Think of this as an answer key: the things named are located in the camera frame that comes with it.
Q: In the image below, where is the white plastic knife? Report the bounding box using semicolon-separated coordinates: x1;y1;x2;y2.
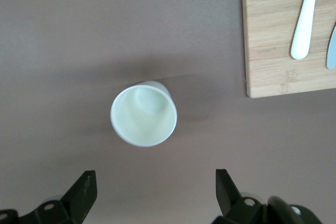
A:
290;0;322;60

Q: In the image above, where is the grey plastic knife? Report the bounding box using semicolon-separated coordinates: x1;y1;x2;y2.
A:
325;20;336;70

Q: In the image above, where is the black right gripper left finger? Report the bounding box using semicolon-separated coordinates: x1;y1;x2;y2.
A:
18;170;98;224

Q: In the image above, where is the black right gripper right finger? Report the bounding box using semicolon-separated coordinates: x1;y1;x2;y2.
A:
211;168;271;224

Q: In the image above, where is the white plastic cup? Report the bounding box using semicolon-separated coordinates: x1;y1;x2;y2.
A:
109;80;178;147

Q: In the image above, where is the bamboo cutting board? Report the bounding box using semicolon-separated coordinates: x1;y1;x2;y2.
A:
240;0;336;99

